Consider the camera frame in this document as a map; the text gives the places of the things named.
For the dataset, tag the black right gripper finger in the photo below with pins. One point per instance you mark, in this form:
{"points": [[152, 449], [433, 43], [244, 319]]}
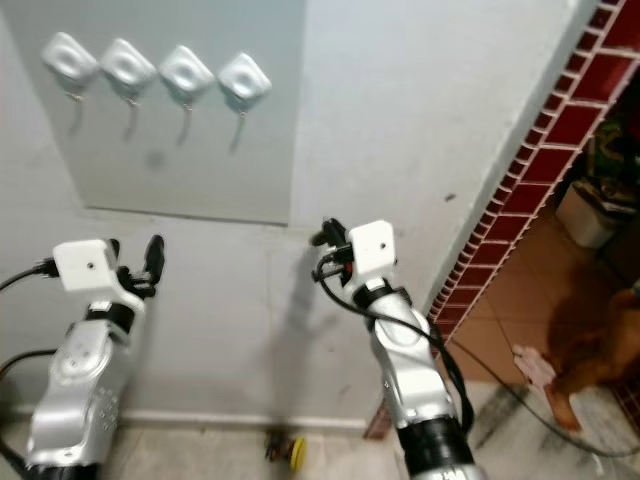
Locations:
{"points": [[334, 231], [319, 238]]}

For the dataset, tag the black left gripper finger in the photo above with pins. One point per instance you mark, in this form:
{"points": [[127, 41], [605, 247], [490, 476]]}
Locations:
{"points": [[155, 258]]}

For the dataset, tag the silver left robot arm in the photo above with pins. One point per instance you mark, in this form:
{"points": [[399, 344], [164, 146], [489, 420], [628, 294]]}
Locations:
{"points": [[85, 390]]}

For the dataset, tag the yellow toy with colourful parts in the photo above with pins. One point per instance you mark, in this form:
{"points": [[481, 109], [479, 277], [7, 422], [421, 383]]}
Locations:
{"points": [[294, 452]]}

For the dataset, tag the white storage bin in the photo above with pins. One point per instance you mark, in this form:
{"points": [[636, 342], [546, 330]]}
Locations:
{"points": [[588, 215]]}

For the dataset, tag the child in denim shorts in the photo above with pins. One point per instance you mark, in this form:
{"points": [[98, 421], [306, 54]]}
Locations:
{"points": [[590, 360]]}

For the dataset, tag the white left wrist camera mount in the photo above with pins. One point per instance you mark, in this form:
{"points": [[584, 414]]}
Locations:
{"points": [[88, 265]]}

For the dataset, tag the grey wall panel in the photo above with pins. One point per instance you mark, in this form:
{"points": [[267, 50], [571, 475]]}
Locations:
{"points": [[160, 160]]}

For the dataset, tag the white adhesive wall hook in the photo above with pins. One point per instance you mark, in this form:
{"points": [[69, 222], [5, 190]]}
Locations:
{"points": [[71, 56], [244, 76], [129, 64], [186, 71]]}

